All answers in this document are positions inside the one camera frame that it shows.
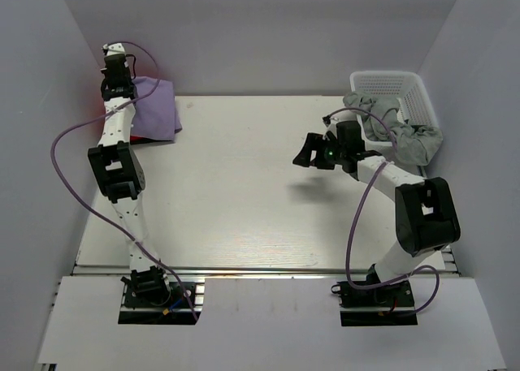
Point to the aluminium rail table edge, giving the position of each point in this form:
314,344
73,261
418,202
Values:
450,270

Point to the purple t-shirt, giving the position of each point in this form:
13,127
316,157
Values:
156,116

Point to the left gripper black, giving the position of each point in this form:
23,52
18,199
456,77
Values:
118,89

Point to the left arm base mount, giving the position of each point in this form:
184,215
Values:
169,308

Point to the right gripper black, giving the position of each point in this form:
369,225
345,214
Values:
320,153

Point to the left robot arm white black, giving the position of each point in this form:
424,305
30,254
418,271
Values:
119,175

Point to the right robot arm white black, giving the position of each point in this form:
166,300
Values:
425,216

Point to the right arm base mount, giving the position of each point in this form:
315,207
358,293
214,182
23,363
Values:
385,306

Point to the grey t-shirt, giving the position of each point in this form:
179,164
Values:
415,144

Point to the red folded t-shirt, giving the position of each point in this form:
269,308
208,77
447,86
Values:
136,140

